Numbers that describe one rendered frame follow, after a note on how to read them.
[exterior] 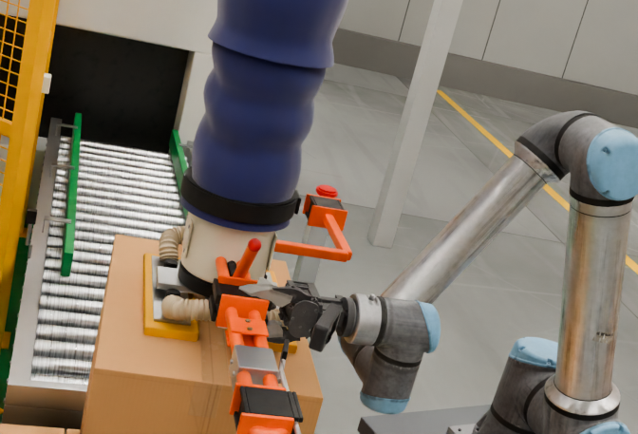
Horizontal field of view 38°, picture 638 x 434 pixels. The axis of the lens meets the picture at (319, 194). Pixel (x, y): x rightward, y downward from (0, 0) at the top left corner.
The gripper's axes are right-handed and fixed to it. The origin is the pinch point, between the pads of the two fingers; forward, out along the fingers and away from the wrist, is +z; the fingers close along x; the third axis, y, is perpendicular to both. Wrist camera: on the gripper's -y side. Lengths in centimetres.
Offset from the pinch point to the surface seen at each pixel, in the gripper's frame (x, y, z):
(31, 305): -60, 108, 34
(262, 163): 21.0, 17.6, -1.8
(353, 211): -120, 402, -158
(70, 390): -59, 64, 21
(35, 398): -62, 63, 29
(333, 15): 50, 20, -9
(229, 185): 15.8, 17.7, 3.3
